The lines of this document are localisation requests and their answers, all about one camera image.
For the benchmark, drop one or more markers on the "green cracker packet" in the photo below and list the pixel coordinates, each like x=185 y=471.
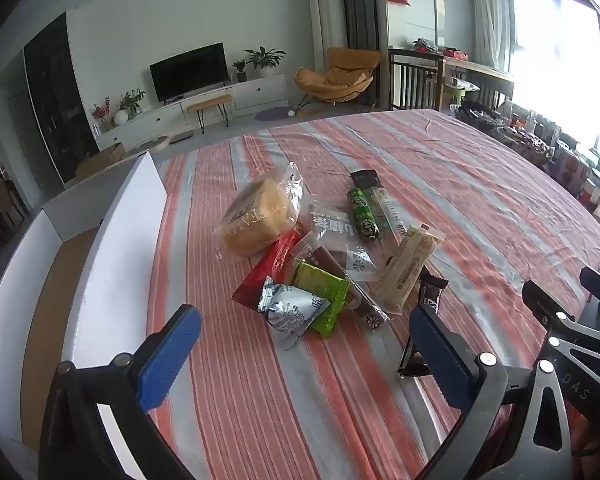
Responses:
x=325 y=295

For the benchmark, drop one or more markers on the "wooden desk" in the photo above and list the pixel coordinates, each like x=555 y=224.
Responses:
x=480 y=67

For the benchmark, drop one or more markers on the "orange lounge chair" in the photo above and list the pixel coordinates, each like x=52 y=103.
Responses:
x=347 y=67

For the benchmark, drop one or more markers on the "small potted plant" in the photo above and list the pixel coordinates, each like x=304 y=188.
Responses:
x=240 y=70

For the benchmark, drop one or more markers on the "row of jars and bottles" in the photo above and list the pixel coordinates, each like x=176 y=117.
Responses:
x=530 y=140

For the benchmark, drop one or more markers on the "green plastic stool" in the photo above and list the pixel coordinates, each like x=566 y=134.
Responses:
x=457 y=92

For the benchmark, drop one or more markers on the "purple floor mat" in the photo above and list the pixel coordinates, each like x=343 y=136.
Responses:
x=272 y=114

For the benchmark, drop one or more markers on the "clear packet of brown bars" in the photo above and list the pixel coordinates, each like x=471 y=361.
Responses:
x=335 y=230

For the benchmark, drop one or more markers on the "wooden chair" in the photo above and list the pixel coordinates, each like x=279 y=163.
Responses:
x=2 y=210

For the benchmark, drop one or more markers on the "white curtain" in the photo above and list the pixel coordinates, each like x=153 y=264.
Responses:
x=487 y=15

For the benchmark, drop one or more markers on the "dark slatted wooden frame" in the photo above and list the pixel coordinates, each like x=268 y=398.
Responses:
x=410 y=80

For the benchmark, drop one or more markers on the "wooden bench with metal legs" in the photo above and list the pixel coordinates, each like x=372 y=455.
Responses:
x=209 y=101

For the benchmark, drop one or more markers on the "brown cardboard box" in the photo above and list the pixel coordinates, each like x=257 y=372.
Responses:
x=100 y=160

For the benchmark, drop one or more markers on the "grey curtain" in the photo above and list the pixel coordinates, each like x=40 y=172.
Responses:
x=362 y=5

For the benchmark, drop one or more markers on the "brown snack bar packet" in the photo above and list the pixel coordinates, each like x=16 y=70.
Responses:
x=367 y=310

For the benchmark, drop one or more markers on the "cream wafer packet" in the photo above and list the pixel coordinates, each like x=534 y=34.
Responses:
x=405 y=270

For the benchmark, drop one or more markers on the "dark chocolate bar packet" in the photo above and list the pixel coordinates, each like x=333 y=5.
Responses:
x=432 y=292

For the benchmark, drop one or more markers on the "pile of clothes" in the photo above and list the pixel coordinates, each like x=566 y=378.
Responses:
x=437 y=47

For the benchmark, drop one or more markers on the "white round vase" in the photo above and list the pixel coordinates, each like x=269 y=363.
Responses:
x=120 y=117

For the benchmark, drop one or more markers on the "orange grey striped tablecloth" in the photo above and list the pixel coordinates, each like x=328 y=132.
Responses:
x=260 y=410

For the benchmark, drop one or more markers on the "red snack packet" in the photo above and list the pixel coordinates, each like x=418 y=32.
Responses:
x=270 y=270

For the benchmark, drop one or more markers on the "covered standing air conditioner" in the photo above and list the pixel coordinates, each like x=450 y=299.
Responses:
x=325 y=20

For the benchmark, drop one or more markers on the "long clear black-ended bar packet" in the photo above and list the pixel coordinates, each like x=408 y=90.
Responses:
x=387 y=210

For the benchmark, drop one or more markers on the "green candy roll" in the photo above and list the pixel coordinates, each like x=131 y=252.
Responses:
x=364 y=215

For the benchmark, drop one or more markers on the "black flat television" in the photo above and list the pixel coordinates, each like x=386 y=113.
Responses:
x=187 y=72

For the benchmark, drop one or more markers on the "large potted green plant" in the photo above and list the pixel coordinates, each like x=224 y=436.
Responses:
x=265 y=57

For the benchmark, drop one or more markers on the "silver blue snack packet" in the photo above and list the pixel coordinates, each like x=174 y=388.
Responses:
x=285 y=310

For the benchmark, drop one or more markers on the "white television cabinet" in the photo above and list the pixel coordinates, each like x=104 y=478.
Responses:
x=260 y=92

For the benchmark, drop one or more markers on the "white cardboard box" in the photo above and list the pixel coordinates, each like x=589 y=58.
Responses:
x=115 y=270

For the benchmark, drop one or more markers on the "large window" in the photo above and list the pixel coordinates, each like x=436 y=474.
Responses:
x=555 y=60

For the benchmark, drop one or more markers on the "flat dark floor pad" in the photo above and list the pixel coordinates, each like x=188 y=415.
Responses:
x=182 y=136

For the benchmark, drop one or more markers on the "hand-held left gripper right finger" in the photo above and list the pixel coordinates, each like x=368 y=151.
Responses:
x=440 y=355

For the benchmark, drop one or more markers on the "yellow toast bread packet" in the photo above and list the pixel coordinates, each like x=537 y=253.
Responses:
x=260 y=215

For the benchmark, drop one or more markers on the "leafy green plant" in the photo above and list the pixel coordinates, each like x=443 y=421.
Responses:
x=132 y=100

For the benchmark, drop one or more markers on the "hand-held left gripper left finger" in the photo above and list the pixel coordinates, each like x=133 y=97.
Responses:
x=170 y=350

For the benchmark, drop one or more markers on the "black cabinet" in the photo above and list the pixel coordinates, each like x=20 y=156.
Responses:
x=55 y=100

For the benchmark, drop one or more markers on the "round beige floor cushion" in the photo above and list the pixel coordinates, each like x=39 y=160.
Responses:
x=147 y=143

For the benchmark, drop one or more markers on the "red flowers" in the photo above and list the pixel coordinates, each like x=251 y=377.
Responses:
x=101 y=110

